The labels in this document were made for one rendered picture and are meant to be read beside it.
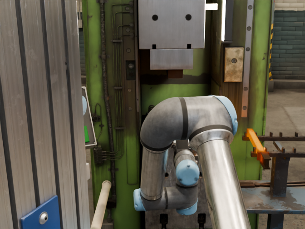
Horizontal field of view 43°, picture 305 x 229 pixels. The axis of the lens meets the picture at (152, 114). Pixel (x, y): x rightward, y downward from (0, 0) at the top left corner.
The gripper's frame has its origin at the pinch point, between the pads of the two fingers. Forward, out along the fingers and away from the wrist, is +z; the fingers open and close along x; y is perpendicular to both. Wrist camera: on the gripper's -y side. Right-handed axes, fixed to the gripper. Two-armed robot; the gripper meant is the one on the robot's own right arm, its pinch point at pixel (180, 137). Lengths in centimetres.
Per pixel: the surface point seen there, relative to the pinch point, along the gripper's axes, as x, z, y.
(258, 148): 33.0, 1.9, 5.9
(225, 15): 24, 36, -49
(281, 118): 171, 379, 90
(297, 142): 157, 278, 93
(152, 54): -11.3, 25.9, -32.2
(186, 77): 9, 75, -15
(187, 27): 5, 26, -44
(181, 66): 2.3, 26.1, -26.8
